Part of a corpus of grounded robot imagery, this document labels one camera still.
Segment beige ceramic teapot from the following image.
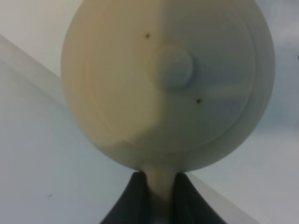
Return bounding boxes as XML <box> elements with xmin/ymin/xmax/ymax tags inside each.
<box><xmin>61</xmin><ymin>0</ymin><xmax>275</xmax><ymax>201</ymax></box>

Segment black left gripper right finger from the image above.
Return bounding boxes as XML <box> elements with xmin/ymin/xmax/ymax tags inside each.
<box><xmin>172</xmin><ymin>173</ymin><xmax>226</xmax><ymax>224</ymax></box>

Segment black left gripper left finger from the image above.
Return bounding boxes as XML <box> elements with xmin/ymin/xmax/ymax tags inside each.
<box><xmin>101</xmin><ymin>172</ymin><xmax>151</xmax><ymax>224</ymax></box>

